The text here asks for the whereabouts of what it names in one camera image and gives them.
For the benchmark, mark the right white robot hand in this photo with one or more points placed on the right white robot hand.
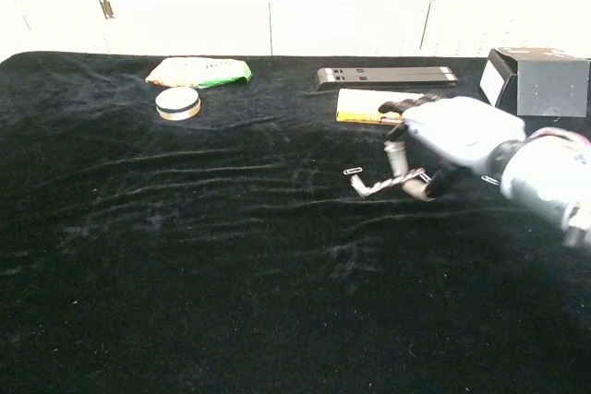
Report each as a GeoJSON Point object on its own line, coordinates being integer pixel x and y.
{"type": "Point", "coordinates": [457, 131]}

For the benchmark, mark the white bead chain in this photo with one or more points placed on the white bead chain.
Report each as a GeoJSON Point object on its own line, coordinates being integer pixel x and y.
{"type": "Point", "coordinates": [392, 182]}

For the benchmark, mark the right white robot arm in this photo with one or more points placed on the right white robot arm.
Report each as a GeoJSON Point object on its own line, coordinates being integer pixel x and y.
{"type": "Point", "coordinates": [549, 172]}

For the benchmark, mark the black folding stand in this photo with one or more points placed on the black folding stand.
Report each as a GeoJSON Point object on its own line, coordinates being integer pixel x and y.
{"type": "Point", "coordinates": [383, 76]}

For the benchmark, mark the yellow flat box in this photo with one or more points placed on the yellow flat box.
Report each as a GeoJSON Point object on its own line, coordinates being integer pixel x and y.
{"type": "Point", "coordinates": [360, 105]}

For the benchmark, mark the black cardboard box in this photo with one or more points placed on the black cardboard box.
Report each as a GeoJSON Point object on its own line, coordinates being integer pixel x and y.
{"type": "Point", "coordinates": [549, 89]}

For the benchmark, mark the woven folding screen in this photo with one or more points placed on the woven folding screen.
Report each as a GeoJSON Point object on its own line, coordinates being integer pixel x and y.
{"type": "Point", "coordinates": [323, 6]}

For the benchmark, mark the green orange snack bag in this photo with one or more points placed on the green orange snack bag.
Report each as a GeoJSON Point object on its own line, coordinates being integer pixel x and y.
{"type": "Point", "coordinates": [198, 72]}

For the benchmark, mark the black velvet tablecloth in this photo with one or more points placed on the black velvet tablecloth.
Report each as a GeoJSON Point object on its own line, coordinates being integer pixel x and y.
{"type": "Point", "coordinates": [231, 297]}

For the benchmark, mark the round white tin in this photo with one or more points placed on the round white tin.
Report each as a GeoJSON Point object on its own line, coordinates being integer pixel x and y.
{"type": "Point", "coordinates": [177, 103]}

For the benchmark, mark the black metal screen hinge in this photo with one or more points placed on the black metal screen hinge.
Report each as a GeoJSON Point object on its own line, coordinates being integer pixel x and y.
{"type": "Point", "coordinates": [106, 8]}

